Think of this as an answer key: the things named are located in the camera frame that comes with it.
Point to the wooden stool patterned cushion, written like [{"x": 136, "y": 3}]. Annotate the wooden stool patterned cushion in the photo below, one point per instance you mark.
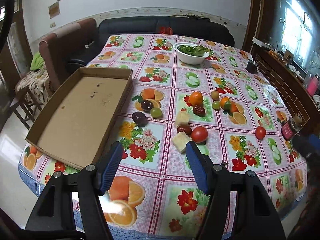
[{"x": 32, "y": 93}]

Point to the small red tomato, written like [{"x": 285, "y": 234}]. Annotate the small red tomato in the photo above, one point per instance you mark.
[{"x": 260, "y": 132}]

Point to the shallow cardboard box tray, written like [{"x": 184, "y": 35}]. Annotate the shallow cardboard box tray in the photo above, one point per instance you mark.
[{"x": 75, "y": 123}]

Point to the green leafy vegetables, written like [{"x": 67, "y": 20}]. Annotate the green leafy vegetables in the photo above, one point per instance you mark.
[{"x": 197, "y": 51}]

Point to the small wall notice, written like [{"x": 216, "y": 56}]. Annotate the small wall notice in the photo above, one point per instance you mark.
[{"x": 54, "y": 10}]

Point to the green cloth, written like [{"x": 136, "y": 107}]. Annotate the green cloth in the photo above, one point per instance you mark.
[{"x": 37, "y": 62}]

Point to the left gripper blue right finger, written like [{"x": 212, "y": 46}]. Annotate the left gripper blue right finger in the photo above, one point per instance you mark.
[{"x": 201, "y": 167}]

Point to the wooden sideboard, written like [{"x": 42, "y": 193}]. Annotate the wooden sideboard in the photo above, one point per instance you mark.
[{"x": 291, "y": 90}]

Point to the large red tomato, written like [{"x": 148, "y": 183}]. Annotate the large red tomato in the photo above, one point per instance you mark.
[{"x": 199, "y": 134}]

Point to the small black cup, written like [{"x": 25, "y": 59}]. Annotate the small black cup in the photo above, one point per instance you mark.
[{"x": 252, "y": 67}]

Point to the black leather sofa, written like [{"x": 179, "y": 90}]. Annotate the black leather sofa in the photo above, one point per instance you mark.
[{"x": 191, "y": 26}]

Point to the orange tangerine with leaf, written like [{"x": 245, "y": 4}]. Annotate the orange tangerine with leaf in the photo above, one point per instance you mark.
[{"x": 228, "y": 105}]

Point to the red jujube date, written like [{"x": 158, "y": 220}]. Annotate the red jujube date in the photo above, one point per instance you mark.
[
  {"x": 199, "y": 111},
  {"x": 184, "y": 128}
]

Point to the wooden glass panel door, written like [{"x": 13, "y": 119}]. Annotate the wooden glass panel door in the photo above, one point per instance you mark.
[{"x": 16, "y": 55}]

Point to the dark purple plum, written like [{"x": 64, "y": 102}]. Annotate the dark purple plum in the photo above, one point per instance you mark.
[
  {"x": 139, "y": 119},
  {"x": 146, "y": 106}
]

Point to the pale cake cube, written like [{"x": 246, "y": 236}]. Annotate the pale cake cube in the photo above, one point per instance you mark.
[
  {"x": 182, "y": 118},
  {"x": 180, "y": 141}
]

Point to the red object on sofa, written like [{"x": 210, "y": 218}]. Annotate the red object on sofa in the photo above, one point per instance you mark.
[{"x": 165, "y": 31}]

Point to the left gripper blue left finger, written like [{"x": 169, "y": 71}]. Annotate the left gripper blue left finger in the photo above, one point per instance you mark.
[{"x": 109, "y": 163}]

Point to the green grape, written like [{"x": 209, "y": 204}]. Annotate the green grape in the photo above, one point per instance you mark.
[
  {"x": 216, "y": 105},
  {"x": 156, "y": 112}
]

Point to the brown armchair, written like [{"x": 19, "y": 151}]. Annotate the brown armchair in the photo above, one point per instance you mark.
[{"x": 58, "y": 46}]

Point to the floral fruit print tablecloth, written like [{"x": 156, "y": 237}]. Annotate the floral fruit print tablecloth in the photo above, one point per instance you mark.
[{"x": 154, "y": 194}]

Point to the white bowl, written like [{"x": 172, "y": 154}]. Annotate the white bowl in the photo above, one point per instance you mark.
[{"x": 188, "y": 59}]

